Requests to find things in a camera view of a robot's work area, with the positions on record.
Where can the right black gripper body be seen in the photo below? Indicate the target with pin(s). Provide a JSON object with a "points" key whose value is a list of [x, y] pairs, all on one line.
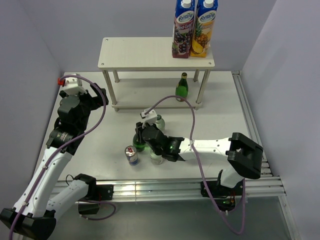
{"points": [[158, 151]]}

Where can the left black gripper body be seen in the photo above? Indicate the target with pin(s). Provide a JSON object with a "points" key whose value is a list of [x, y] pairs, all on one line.
{"points": [[88, 103]]}

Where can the clear bottle green cap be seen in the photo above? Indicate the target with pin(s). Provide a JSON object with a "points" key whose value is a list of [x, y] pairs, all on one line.
{"points": [[160, 123], [155, 159]]}

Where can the green Perrier labelled bottle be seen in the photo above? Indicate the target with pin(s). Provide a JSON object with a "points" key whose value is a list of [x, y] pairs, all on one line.
{"points": [[140, 147]]}

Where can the dark green gold-cap bottle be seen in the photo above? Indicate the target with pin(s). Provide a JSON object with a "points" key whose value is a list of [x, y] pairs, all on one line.
{"points": [[182, 88]]}

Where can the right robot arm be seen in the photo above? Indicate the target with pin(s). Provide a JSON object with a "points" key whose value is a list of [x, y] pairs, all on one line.
{"points": [[243, 155]]}

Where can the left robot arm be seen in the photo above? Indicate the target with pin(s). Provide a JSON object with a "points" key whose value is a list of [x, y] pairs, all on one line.
{"points": [[35, 214]]}

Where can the beige two-tier shelf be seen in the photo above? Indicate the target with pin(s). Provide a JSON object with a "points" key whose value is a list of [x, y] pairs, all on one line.
{"points": [[140, 70]]}

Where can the clear bottle green cap front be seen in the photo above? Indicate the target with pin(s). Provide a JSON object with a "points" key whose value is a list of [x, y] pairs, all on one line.
{"points": [[155, 159]]}

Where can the left silver blue can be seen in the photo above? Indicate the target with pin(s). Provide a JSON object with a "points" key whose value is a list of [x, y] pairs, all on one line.
{"points": [[131, 155]]}

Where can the red grape juice carton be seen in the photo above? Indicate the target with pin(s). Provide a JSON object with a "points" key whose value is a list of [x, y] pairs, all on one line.
{"points": [[183, 28]]}

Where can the pineapple juice carton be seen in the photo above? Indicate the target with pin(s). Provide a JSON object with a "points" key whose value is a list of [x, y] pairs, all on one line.
{"points": [[206, 12]]}

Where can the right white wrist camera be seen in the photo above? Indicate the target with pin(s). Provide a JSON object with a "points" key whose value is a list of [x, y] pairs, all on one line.
{"points": [[148, 116]]}

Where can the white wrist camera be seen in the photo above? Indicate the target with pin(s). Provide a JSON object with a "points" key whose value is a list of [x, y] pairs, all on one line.
{"points": [[72, 85], [148, 116]]}

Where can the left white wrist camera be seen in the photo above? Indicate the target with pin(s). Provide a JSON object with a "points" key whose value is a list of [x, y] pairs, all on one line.
{"points": [[72, 85]]}

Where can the aluminium rail frame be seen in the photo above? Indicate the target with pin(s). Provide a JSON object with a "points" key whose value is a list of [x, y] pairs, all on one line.
{"points": [[101, 154]]}

